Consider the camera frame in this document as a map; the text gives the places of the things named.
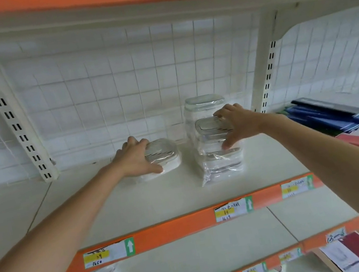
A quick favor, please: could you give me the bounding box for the person's left hand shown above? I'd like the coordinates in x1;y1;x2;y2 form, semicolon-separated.
108;132;165;184

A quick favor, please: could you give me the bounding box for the person's right hand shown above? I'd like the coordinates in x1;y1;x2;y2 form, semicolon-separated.
212;98;271;151

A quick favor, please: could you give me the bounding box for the clear plastic lidded container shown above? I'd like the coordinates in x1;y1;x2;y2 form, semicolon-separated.
194;145;248;187
181;91;231;140
117;136;186;187
193;112;243;156

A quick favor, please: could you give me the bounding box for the person's right forearm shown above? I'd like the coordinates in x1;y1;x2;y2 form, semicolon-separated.
259;99;359;272

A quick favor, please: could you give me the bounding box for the person's left forearm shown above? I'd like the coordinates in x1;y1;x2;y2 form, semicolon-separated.
0;158;145;272

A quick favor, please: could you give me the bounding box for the white yellow shelf price tag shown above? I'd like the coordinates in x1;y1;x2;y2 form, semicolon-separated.
279;174;316;200
324;227;349;244
277;246;304;265
81;237;138;270
240;261;269;272
213;195;256;224

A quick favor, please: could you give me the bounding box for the cream slotted shelf upright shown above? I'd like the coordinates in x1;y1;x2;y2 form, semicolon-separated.
236;10;295;116
0;34;61;191

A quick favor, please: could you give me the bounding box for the pile of blue flat packets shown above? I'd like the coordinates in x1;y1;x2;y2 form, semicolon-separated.
278;88;359;145

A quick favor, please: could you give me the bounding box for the red and green flat packet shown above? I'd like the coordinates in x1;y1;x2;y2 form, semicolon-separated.
334;129;359;153

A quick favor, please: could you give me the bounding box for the red and white product box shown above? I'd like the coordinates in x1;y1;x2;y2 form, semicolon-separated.
311;230;359;272

